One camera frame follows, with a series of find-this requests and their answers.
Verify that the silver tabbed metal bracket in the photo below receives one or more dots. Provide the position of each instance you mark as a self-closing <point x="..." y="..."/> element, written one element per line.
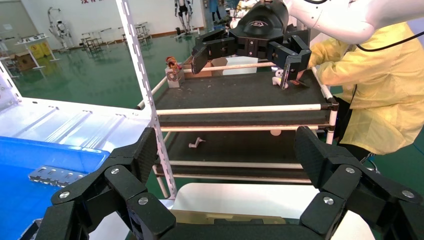
<point x="53" y="175"/>

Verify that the small metal workbench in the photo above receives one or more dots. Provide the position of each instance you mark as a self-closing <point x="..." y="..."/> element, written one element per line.
<point x="94" y="41"/>
<point x="140" y="31"/>

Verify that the open cardboard box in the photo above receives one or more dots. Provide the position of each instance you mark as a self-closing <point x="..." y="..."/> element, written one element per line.
<point x="213" y="73"/>

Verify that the person in yellow coat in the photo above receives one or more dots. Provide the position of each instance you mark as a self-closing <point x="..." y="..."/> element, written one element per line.
<point x="381" y="99"/>

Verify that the blue plastic bin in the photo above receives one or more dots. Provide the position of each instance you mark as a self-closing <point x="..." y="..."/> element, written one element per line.
<point x="20" y="205"/>

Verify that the yellow warning sign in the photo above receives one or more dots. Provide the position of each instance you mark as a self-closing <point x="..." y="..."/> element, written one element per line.
<point x="38" y="51"/>

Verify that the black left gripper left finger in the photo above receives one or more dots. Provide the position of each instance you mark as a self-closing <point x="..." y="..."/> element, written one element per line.
<point x="99" y="185"/>

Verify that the white humanoid robot on stand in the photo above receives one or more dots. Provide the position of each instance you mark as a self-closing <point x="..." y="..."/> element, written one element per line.
<point x="182" y="13"/>
<point x="61" y="30"/>

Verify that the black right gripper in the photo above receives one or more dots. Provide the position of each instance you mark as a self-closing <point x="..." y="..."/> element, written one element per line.
<point x="261" y="23"/>

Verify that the small white figure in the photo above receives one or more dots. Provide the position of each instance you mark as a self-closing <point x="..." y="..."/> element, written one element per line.
<point x="277" y="80"/>

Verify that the white pipe cart black shelves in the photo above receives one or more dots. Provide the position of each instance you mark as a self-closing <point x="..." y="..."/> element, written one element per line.
<point x="238" y="89"/>

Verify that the white rounded-corner table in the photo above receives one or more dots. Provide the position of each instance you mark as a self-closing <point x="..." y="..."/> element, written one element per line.
<point x="248" y="198"/>

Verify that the person in blue clothes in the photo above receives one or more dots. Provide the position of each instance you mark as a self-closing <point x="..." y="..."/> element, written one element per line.
<point x="214" y="8"/>

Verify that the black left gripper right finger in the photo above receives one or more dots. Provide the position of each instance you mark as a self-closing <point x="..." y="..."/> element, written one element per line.
<point x="348" y="192"/>

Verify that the small white plastic part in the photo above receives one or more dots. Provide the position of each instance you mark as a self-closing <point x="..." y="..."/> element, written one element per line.
<point x="195" y="144"/>

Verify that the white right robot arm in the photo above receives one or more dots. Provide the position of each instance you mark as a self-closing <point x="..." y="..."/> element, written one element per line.
<point x="348" y="20"/>

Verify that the white slotted-angle shelf rack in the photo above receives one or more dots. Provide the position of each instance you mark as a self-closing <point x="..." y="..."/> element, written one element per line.
<point x="82" y="119"/>

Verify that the brown cardboard box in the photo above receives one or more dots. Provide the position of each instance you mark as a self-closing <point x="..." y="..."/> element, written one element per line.
<point x="24" y="63"/>

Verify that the white workbench with sign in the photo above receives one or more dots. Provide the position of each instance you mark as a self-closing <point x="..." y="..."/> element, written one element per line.
<point x="36" y="38"/>

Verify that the black container brass rim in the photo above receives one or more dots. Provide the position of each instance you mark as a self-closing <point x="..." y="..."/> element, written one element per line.
<point x="198" y="217"/>

